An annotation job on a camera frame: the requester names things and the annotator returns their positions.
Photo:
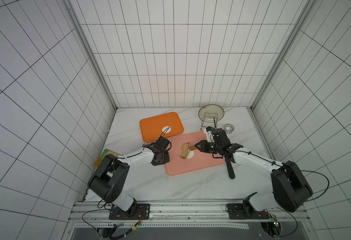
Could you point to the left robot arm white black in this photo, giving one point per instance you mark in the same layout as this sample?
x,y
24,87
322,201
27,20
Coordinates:
x,y
109,178

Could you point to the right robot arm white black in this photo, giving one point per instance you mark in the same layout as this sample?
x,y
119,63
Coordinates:
x,y
289,188

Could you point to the aluminium mounting rail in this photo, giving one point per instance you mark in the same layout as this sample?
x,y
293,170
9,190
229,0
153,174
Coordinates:
x,y
176,214

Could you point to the metal spatula black handle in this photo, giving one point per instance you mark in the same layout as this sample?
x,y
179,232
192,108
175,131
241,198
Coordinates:
x,y
230,168

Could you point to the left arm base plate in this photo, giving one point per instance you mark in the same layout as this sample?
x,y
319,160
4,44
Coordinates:
x,y
136,212

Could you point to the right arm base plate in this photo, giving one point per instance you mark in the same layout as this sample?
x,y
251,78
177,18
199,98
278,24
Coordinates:
x,y
244,212

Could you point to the metal wire lid rack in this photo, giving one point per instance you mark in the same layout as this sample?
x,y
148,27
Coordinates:
x,y
208,118

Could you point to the pink plastic tray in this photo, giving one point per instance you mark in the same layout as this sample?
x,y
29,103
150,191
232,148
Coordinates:
x,y
199,161

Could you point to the orange plastic tray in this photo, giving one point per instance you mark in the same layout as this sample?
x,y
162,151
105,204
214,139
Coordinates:
x,y
151,128

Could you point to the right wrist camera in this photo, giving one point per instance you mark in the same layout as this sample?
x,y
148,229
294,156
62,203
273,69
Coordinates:
x,y
208,132

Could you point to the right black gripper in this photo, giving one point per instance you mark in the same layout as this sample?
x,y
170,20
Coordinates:
x,y
210,146

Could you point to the white dough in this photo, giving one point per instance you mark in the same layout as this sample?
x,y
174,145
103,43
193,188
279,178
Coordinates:
x,y
186,154
166,129

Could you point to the white dough on orange tray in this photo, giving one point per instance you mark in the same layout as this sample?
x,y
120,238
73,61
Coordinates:
x,y
166,129

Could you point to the green yellow packet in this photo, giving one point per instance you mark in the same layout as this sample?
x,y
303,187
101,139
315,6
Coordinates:
x,y
103,155

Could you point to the wooden rolling pin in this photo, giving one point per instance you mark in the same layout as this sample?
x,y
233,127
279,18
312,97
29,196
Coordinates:
x,y
188,146

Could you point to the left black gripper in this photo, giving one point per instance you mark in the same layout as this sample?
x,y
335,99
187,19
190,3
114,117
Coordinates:
x,y
166,159

